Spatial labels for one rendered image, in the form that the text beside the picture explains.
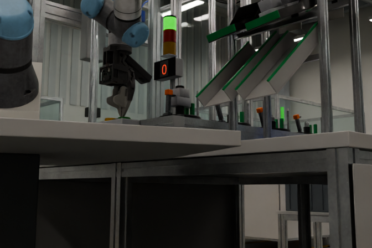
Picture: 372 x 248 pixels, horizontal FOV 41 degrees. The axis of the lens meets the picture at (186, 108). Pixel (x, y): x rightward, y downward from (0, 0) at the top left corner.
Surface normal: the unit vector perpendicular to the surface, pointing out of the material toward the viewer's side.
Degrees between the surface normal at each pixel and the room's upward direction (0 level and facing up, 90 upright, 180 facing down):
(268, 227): 90
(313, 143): 90
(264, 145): 90
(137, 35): 128
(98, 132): 90
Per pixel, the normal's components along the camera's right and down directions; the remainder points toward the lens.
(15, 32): 0.57, 0.55
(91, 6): -0.49, -0.15
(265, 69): 0.54, -0.14
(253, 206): -0.74, -0.11
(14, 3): 0.29, -0.71
